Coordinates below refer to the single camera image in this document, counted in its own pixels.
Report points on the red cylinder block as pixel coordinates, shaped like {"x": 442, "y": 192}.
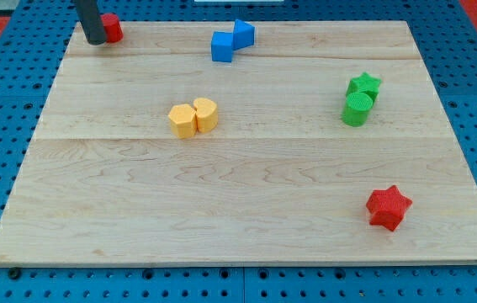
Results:
{"x": 112, "y": 27}

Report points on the green star block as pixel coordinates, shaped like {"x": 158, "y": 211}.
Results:
{"x": 365, "y": 83}

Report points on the red star block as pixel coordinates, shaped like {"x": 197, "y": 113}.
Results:
{"x": 387, "y": 207}

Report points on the light wooden board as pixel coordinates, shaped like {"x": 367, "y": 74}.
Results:
{"x": 280, "y": 181}

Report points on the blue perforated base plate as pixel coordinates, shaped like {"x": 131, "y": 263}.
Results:
{"x": 31, "y": 48}

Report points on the yellow heart block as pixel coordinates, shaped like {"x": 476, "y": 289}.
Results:
{"x": 206, "y": 114}

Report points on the blue cube block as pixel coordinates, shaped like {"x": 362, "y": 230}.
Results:
{"x": 222, "y": 46}

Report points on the blue triangle block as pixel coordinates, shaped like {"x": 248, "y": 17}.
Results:
{"x": 243, "y": 35}

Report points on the yellow hexagon block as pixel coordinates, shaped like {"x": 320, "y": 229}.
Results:
{"x": 182, "y": 120}

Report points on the green cylinder block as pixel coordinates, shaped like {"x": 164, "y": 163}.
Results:
{"x": 356, "y": 109}

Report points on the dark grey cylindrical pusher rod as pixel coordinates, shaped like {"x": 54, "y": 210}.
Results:
{"x": 91, "y": 22}

